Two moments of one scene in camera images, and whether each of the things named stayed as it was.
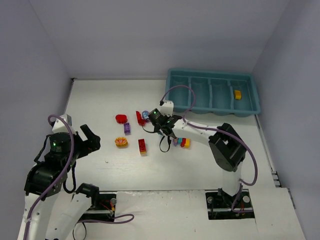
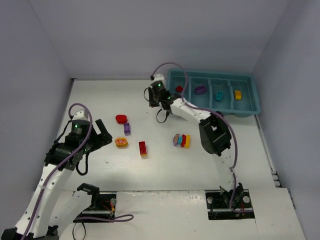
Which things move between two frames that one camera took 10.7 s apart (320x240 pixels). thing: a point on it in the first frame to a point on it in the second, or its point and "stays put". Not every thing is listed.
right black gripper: x=155 y=117 to x=153 y=97
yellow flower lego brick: x=121 y=142 stays put
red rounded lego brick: x=121 y=118 stays put
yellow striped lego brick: x=237 y=94 stays put
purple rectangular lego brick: x=127 y=129 stays put
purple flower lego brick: x=145 y=114 to x=200 y=90
